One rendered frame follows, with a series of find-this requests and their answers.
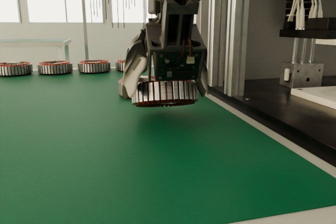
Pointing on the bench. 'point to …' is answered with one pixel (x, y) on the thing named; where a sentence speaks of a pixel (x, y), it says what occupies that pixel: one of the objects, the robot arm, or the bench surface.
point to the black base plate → (288, 114)
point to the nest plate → (318, 95)
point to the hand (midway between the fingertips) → (164, 93)
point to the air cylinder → (302, 74)
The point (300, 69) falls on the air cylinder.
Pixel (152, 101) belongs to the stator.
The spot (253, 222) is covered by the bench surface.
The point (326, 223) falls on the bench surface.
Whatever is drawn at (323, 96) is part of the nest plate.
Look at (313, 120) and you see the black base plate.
